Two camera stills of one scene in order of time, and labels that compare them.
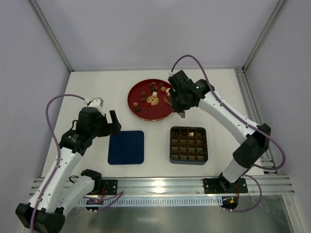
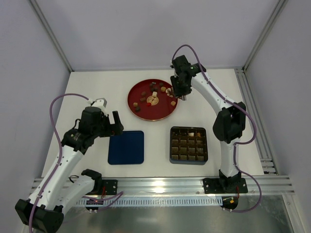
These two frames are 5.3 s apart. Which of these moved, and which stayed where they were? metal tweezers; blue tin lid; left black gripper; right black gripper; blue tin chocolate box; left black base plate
Moved: right black gripper; metal tweezers
Stayed: blue tin chocolate box; blue tin lid; left black base plate; left black gripper
